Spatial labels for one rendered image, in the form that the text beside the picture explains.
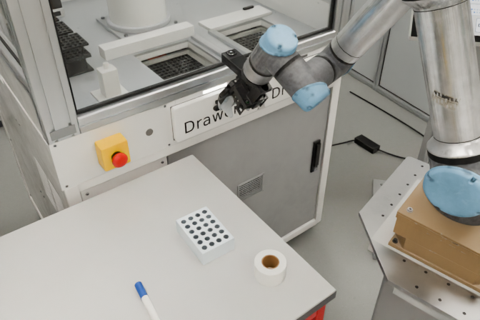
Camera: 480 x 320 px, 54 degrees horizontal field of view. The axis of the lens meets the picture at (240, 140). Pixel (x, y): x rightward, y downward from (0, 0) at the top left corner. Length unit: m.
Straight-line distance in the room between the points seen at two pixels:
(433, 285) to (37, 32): 0.99
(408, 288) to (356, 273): 0.99
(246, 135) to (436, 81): 0.81
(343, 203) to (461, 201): 1.47
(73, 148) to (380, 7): 0.77
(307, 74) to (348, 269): 1.23
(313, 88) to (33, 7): 0.59
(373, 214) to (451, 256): 0.22
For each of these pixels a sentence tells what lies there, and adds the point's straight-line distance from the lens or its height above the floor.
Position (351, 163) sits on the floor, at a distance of 2.61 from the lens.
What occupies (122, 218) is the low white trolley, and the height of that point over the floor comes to 0.76.
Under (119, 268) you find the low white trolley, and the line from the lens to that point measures 1.11.
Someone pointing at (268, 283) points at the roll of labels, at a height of 0.77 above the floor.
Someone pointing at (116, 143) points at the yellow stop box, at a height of 0.91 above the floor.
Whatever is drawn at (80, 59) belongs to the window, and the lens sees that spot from 1.14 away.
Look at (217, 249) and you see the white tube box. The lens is 1.08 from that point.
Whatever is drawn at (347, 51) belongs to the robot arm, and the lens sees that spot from 1.08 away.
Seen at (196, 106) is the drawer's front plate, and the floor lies 0.91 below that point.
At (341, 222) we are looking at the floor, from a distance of 2.28.
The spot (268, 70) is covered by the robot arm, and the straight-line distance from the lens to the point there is 1.05.
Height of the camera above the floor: 1.61
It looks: 36 degrees down
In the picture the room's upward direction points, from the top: straight up
